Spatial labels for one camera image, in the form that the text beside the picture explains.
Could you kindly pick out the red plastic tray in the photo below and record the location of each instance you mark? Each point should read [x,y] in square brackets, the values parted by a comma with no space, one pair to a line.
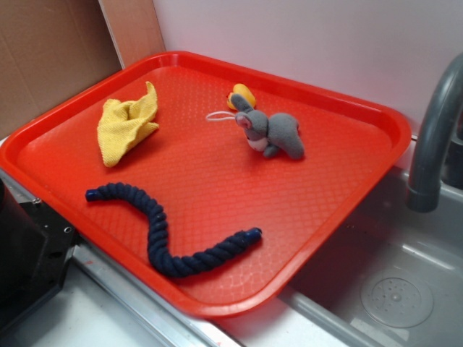
[210,182]

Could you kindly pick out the grey plastic sink basin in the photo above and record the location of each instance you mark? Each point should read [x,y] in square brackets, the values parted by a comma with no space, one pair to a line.
[388,276]

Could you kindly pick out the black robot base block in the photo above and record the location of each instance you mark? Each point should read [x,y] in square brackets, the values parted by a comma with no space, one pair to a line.
[36,246]

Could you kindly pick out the brown cardboard panel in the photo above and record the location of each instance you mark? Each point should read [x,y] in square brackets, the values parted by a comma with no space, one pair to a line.
[53,50]

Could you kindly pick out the grey plush mouse toy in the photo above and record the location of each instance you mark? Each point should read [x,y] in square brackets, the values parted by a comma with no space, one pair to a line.
[266,134]

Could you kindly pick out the yellow rubber duck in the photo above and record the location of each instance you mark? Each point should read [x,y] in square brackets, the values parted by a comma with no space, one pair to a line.
[242,90]

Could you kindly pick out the yellow crumpled cloth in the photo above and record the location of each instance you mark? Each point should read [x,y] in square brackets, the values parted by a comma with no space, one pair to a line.
[125,124]

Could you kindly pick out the grey curved faucet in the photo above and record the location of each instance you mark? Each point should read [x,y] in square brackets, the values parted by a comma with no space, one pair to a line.
[437,157]

